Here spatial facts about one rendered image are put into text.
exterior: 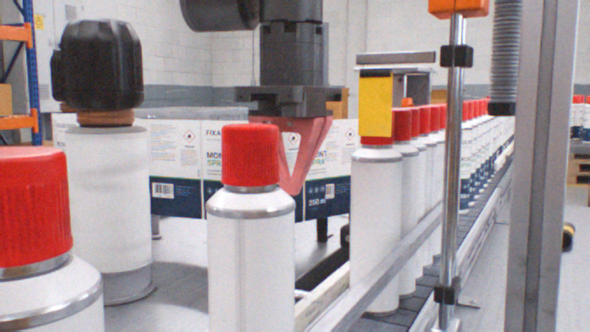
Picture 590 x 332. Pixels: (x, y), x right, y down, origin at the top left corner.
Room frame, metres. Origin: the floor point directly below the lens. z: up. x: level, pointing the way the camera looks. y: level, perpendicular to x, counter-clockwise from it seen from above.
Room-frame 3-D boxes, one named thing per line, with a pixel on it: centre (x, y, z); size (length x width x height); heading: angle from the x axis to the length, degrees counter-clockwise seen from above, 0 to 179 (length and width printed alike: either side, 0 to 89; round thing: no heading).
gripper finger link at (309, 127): (0.49, 0.00, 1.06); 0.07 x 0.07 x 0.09; 65
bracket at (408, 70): (0.94, -0.18, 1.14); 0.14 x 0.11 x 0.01; 154
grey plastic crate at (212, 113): (2.67, 0.52, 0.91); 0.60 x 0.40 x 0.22; 163
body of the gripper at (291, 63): (0.48, 0.00, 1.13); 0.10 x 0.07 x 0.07; 155
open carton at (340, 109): (6.26, -0.43, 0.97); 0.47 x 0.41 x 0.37; 156
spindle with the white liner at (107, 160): (0.57, 0.20, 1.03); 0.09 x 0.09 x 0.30
